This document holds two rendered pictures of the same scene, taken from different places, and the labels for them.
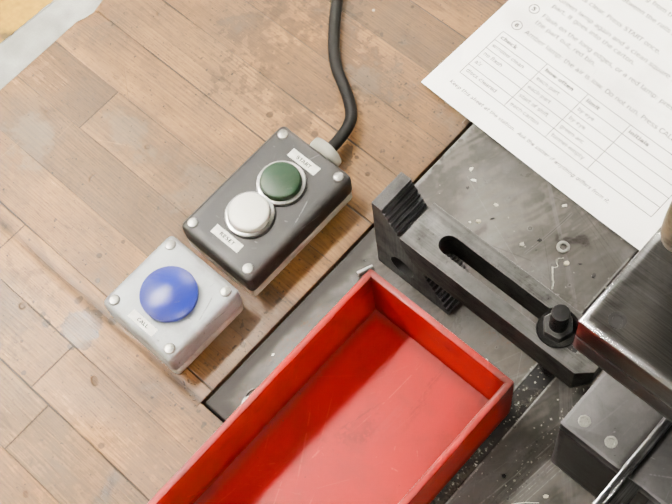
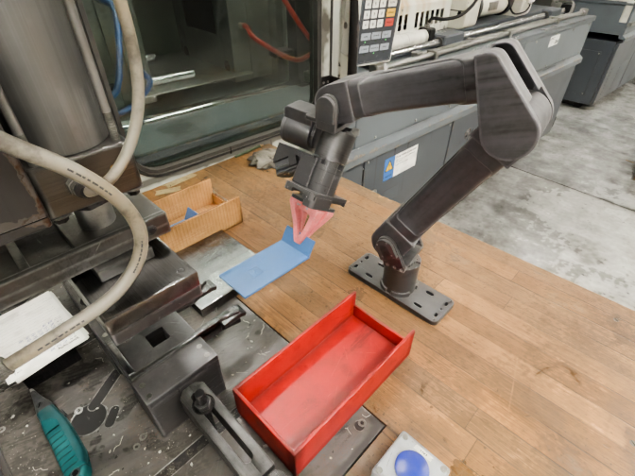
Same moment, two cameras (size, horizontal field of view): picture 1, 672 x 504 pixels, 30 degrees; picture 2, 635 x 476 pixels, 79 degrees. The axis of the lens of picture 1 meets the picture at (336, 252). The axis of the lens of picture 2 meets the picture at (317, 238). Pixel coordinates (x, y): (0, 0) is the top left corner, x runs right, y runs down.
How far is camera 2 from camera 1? 0.59 m
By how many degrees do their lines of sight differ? 77
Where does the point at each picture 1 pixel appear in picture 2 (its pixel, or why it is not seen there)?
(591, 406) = (201, 360)
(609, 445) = (200, 345)
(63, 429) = (452, 416)
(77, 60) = not seen: outside the picture
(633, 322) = (174, 269)
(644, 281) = (161, 282)
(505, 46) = not seen: outside the picture
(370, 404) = (302, 416)
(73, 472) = (440, 395)
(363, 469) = (308, 386)
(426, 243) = (259, 458)
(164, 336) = (409, 443)
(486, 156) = not seen: outside the picture
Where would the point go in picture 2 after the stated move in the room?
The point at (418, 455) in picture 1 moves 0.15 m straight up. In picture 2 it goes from (283, 391) to (276, 325)
